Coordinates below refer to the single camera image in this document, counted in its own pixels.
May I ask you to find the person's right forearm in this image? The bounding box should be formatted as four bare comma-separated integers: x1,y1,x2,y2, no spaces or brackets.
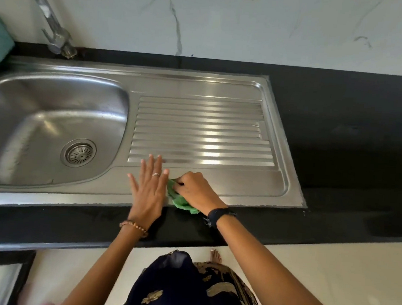
209,214,359,305

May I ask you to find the stainless steel sink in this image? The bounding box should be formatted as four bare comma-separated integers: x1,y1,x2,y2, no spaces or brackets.
0,54,318,233

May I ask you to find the person's left forearm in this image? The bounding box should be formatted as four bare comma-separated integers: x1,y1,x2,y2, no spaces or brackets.
58,220,147,305

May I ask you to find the purple embroidered garment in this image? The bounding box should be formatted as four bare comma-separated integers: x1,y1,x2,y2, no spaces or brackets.
116,245,277,305

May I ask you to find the person's left hand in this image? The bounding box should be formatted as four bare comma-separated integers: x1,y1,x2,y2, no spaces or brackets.
123,151,171,231

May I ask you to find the person's right hand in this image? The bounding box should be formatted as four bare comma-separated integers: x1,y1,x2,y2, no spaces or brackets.
169,169,231,217

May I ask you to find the black wristband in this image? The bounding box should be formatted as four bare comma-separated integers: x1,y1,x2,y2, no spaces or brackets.
202,206,238,230

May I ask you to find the person's right foot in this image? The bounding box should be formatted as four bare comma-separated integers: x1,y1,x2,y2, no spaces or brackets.
208,248,224,265

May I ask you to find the green cleaning cloth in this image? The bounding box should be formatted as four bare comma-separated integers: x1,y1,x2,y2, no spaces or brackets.
164,177,203,216

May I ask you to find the wooden bead bracelet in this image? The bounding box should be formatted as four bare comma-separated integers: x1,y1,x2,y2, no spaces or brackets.
118,219,150,239

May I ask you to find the round metal drain strainer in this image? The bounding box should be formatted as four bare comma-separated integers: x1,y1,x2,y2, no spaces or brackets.
64,141,95,166

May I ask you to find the chrome faucet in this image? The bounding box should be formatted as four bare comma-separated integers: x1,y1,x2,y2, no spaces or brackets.
6,0,83,60

